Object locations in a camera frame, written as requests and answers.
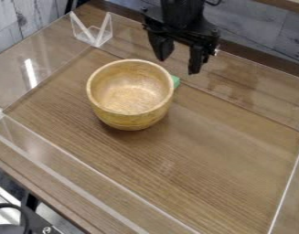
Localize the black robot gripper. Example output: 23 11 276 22
141 5 220 75

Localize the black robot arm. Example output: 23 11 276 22
141 0 220 75

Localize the green stick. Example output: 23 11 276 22
170 75 180 89

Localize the wooden bowl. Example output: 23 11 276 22
85 58 174 131

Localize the black metal base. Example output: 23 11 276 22
21 192 62 234

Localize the clear acrylic corner bracket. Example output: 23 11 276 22
69 12 112 48

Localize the clear acrylic enclosure wall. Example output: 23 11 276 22
0 109 201 234

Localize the black cable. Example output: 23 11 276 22
0 204 31 234

